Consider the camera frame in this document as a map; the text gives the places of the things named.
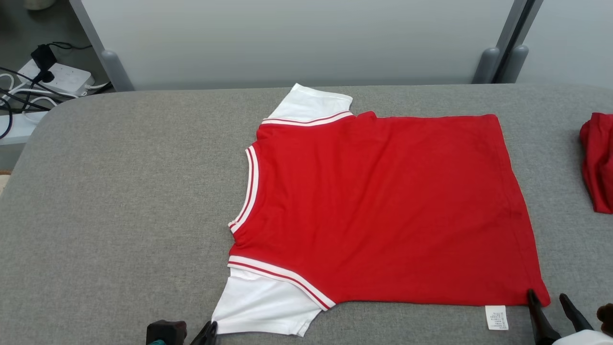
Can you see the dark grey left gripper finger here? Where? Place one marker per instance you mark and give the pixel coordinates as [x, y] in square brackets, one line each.
[205, 333]
[214, 336]

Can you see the plain white power strip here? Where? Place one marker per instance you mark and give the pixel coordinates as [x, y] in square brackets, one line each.
[24, 130]

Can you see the grey partition post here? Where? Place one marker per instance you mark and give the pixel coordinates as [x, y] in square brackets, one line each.
[517, 64]
[484, 67]
[117, 72]

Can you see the beige perforated basket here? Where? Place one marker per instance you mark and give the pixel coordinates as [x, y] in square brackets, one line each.
[4, 184]

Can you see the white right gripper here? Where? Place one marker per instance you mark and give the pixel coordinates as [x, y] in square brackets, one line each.
[589, 339]

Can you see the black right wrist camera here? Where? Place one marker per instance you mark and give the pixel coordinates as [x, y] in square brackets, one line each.
[606, 318]

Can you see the red shirt with white sleeves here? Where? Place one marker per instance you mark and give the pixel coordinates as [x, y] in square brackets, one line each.
[383, 206]

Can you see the black power adapter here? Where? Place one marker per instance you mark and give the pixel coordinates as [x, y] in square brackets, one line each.
[43, 56]

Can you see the red shorts with white stripes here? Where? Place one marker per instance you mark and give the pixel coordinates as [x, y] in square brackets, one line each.
[601, 163]

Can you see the white power strip with sockets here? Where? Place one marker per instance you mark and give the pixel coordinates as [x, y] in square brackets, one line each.
[67, 79]

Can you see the black plug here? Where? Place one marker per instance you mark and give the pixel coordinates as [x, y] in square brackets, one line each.
[44, 76]

